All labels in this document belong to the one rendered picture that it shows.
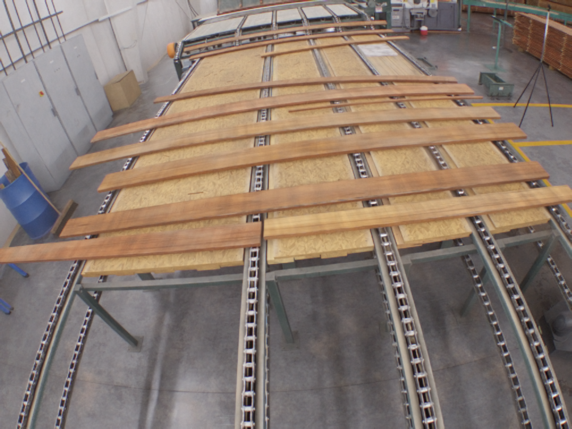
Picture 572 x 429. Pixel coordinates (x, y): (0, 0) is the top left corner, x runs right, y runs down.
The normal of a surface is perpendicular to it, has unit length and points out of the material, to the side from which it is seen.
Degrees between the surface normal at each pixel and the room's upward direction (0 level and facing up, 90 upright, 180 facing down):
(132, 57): 90
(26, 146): 90
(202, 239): 0
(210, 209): 0
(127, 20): 90
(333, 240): 0
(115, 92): 89
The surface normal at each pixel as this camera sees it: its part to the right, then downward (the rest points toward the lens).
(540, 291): -0.14, -0.72
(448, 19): 0.02, 0.69
